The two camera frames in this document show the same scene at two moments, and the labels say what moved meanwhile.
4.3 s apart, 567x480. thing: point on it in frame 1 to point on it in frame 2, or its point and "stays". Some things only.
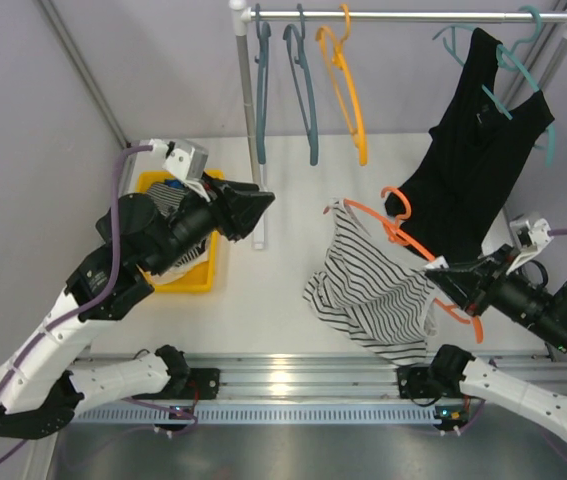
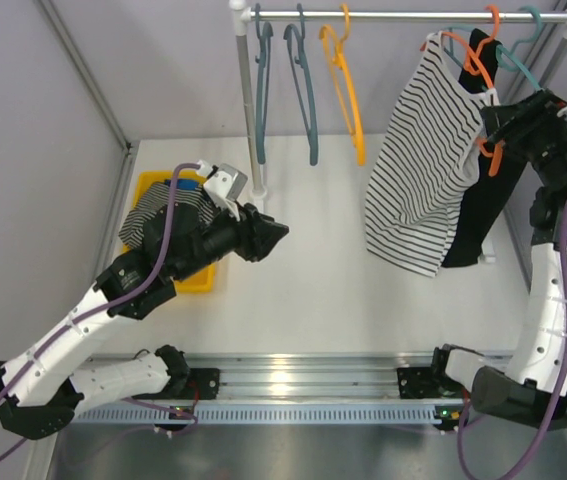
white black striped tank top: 371,295 to 425,165
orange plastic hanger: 453,311 to 471,65
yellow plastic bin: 201,279 stays
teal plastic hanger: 508,58 stays
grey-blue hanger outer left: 261,58 stays
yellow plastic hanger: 357,133 stays
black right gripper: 468,283 to 521,119
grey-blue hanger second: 311,127 stays
